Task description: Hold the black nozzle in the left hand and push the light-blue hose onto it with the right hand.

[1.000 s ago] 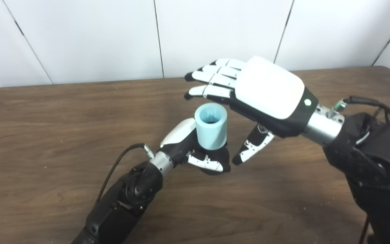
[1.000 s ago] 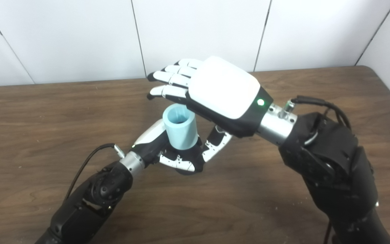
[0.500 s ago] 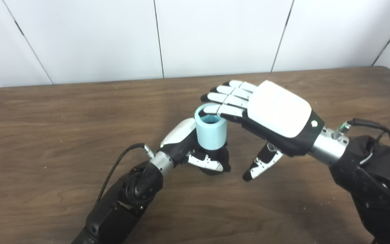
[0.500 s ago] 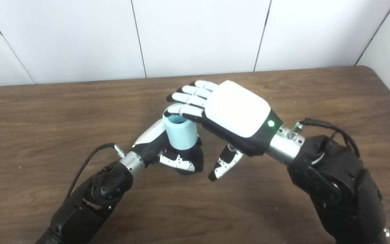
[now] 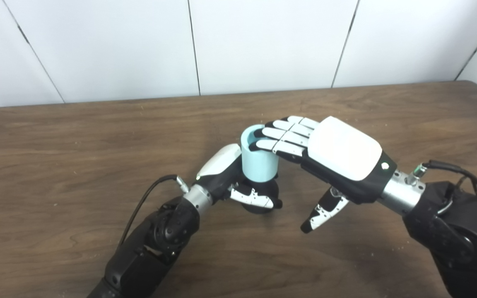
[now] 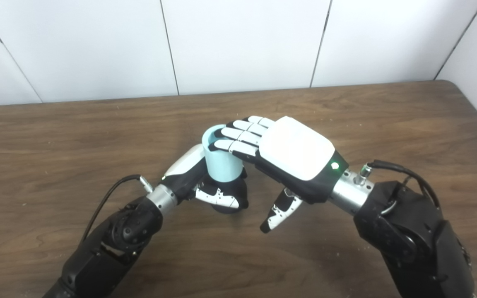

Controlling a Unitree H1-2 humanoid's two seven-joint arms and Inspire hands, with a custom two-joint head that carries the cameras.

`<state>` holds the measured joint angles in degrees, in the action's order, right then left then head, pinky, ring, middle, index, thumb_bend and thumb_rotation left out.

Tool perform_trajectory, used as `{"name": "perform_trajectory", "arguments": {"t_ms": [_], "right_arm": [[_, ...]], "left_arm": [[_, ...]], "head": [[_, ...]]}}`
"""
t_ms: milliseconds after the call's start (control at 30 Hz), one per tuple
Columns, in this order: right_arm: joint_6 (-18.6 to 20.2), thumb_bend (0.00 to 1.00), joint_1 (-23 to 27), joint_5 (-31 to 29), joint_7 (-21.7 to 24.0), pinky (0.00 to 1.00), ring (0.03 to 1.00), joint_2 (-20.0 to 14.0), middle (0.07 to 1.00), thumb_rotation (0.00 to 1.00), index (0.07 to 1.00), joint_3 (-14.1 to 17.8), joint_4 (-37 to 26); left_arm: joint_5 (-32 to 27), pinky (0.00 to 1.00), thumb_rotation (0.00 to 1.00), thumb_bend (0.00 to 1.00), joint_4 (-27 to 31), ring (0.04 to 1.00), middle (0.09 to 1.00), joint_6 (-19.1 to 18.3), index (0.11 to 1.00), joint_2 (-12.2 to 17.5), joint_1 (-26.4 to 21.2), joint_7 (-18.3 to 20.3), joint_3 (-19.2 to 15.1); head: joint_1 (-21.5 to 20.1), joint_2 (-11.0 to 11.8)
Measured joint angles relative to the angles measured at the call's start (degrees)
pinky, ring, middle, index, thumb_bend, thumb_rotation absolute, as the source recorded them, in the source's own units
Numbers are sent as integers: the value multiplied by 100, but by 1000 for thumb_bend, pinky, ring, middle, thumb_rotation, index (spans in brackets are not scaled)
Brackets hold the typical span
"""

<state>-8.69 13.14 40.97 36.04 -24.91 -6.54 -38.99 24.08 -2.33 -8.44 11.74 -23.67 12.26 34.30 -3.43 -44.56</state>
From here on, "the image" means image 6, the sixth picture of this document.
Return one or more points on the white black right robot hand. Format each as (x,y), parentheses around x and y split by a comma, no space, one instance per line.
(296,149)

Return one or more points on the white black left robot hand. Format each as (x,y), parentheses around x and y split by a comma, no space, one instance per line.
(186,165)

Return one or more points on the black flared nozzle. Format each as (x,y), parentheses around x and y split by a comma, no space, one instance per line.
(242,192)

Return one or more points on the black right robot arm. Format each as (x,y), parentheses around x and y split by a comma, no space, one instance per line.
(404,231)

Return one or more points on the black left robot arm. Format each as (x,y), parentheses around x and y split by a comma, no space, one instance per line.
(106,248)

